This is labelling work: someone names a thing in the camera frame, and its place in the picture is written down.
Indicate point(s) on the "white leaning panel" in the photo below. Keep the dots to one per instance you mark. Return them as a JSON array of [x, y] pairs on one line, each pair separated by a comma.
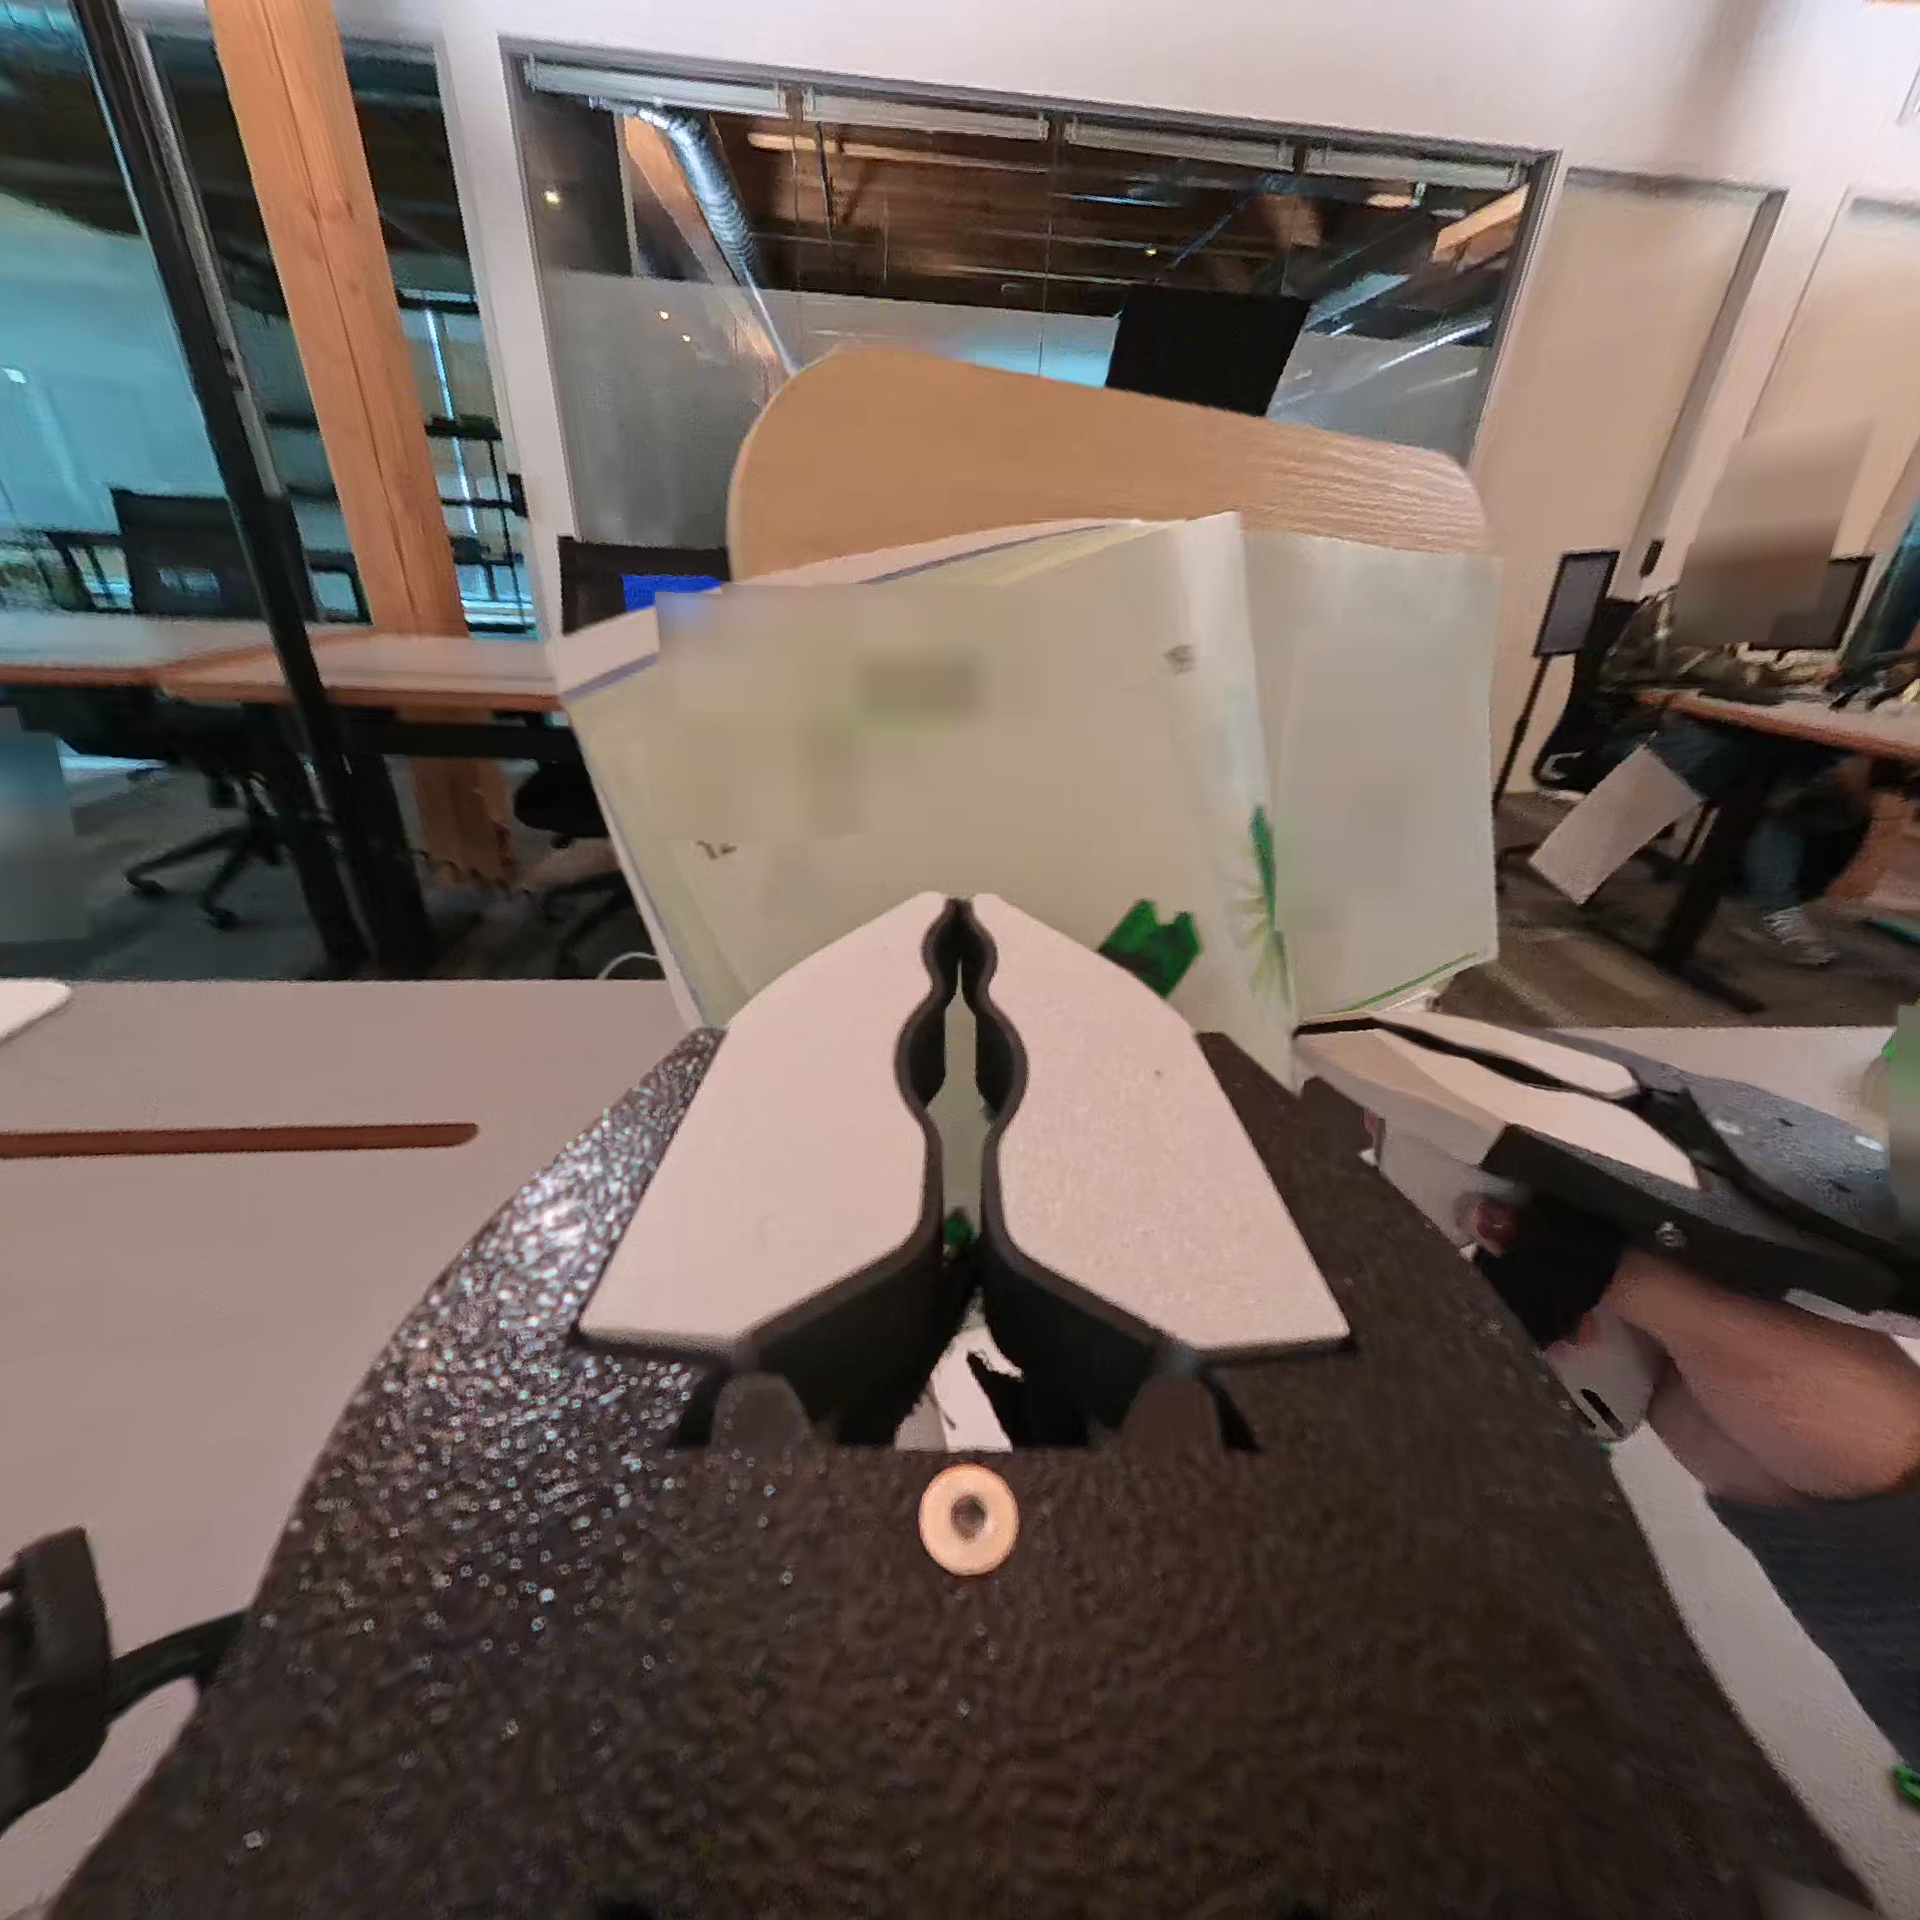
[[1620, 825]]

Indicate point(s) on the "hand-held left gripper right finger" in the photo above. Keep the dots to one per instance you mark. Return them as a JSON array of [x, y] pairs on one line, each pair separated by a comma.
[[1170, 1186]]

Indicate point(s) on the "black wall screen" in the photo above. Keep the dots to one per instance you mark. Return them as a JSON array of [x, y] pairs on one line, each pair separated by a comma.
[[1206, 354]]

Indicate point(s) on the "black floor lamp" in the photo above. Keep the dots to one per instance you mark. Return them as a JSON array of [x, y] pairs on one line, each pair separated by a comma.
[[223, 450]]

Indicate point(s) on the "person's right hand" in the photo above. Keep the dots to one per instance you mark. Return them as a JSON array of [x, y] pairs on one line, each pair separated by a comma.
[[1768, 1381]]

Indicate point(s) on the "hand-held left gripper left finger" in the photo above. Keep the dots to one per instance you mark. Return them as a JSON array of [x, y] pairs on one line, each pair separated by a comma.
[[764, 1186]]

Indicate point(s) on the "glass office partition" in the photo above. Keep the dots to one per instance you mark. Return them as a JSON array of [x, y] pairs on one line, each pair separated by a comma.
[[90, 375]]

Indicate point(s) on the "white door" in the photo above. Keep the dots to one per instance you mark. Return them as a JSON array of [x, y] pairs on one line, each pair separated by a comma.
[[1620, 375], [1874, 331]]

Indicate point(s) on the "toy instruction booklet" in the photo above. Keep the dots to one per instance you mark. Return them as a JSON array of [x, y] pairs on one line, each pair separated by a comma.
[[1125, 706]]

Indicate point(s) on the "black office chair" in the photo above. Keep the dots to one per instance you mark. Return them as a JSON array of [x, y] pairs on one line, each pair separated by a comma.
[[195, 557]]

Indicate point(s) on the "black computer monitor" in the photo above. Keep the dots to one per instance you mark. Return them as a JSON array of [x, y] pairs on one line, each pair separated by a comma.
[[591, 571]]

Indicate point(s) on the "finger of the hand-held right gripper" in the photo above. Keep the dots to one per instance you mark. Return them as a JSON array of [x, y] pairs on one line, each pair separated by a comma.
[[1514, 1053], [1500, 1124]]

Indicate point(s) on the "black framed floor sign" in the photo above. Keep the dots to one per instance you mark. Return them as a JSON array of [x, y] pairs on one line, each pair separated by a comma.
[[1574, 599]]

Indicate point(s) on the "interior glass window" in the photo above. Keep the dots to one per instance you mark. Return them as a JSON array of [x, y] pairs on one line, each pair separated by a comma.
[[930, 225]]

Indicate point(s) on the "wooden pillar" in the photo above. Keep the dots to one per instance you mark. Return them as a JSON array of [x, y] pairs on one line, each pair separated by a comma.
[[343, 375]]

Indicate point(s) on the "wooden office desk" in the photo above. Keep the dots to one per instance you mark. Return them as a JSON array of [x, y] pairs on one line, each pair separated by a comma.
[[301, 668], [1799, 729]]

